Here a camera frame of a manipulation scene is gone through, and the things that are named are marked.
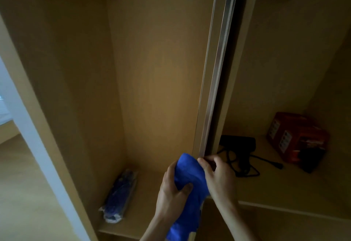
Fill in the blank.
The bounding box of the person's left hand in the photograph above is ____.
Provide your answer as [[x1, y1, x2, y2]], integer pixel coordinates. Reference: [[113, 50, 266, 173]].
[[154, 161, 194, 223]]

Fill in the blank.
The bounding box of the person's right hand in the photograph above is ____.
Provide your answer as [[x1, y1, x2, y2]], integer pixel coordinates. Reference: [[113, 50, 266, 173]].
[[197, 155, 239, 209]]

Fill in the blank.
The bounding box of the wooden wardrobe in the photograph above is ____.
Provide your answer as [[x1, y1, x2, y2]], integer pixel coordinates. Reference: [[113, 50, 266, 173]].
[[0, 0, 351, 241]]

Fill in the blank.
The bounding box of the tall framed mirror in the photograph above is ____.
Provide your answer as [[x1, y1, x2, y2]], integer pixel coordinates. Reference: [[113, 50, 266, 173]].
[[191, 0, 242, 160]]

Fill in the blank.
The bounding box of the blue microfibre cloth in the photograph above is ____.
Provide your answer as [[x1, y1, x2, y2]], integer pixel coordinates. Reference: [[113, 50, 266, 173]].
[[165, 153, 211, 241]]

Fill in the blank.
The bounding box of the small black pouch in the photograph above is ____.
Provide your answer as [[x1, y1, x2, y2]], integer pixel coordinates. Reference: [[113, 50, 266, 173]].
[[298, 146, 327, 174]]

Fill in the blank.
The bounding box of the red box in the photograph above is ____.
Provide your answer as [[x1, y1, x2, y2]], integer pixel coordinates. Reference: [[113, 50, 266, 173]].
[[277, 124, 331, 165], [266, 112, 309, 151]]

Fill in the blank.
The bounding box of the blue packet in plastic wrap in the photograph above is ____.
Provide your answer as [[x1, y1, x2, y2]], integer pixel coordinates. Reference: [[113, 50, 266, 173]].
[[98, 169, 139, 224]]

